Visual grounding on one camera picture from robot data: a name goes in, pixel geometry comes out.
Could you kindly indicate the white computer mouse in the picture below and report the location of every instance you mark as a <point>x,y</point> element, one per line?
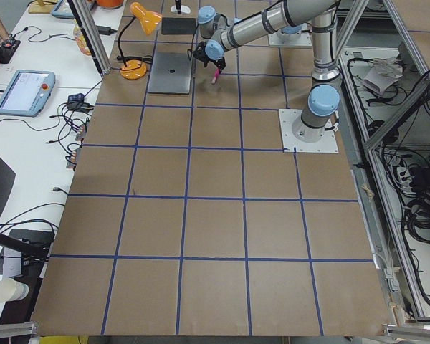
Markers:
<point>183,9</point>

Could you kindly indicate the pink marker pen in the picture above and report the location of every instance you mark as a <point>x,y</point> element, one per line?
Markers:
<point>215,77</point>

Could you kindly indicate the orange bucket grey lid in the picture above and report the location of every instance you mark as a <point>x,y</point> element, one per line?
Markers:
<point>109,4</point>

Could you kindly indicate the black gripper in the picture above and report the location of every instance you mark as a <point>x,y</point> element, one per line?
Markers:
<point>220,64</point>

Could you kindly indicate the orange desk lamp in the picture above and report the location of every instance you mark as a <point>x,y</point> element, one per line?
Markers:
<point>142,27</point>

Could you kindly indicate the silver laptop notebook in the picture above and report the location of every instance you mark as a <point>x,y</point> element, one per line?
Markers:
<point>170,74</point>

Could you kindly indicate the black power adapter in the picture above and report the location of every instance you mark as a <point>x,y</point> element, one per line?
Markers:
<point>104,30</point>

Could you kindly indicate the blue teach pendant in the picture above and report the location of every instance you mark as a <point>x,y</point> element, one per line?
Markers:
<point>62,10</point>
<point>27,93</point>

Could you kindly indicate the white paper cup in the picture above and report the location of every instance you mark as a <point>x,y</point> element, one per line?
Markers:
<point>12,290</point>

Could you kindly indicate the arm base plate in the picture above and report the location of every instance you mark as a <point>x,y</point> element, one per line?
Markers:
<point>298,138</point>
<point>297,40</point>

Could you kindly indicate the yellow juice bottle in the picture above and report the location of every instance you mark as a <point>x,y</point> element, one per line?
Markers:
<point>80,40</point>

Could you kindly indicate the aluminium frame post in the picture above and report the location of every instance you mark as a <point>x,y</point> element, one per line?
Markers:
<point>86,23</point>

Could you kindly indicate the black mousepad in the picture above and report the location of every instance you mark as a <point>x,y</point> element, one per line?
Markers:
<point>178,26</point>

